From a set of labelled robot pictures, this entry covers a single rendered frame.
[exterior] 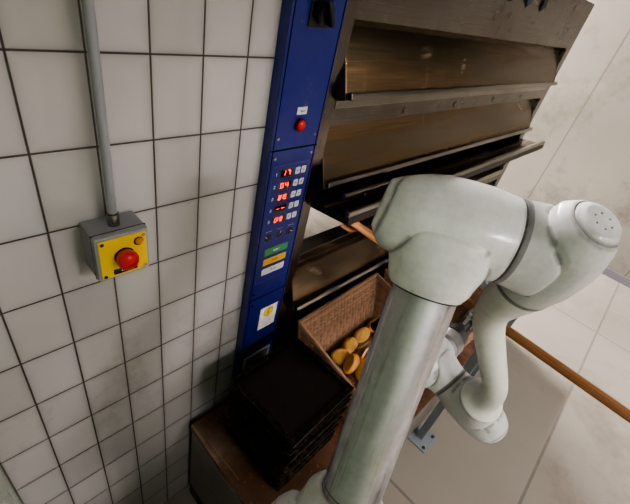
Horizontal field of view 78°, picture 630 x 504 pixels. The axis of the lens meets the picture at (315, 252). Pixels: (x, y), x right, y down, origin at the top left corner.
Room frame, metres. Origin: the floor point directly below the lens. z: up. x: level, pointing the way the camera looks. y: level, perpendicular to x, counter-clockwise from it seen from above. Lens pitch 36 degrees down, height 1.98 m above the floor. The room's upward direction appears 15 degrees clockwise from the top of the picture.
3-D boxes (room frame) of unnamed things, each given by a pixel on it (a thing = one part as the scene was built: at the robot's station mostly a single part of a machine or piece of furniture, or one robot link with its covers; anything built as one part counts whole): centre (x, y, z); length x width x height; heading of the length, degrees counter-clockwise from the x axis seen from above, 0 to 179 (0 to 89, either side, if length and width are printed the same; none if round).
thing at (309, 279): (1.79, -0.49, 1.02); 1.79 x 0.11 x 0.19; 143
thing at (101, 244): (0.57, 0.38, 1.46); 0.10 x 0.07 x 0.10; 143
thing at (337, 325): (1.17, -0.35, 0.72); 0.56 x 0.49 x 0.28; 145
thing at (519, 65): (1.79, -0.49, 1.80); 1.79 x 0.11 x 0.19; 143
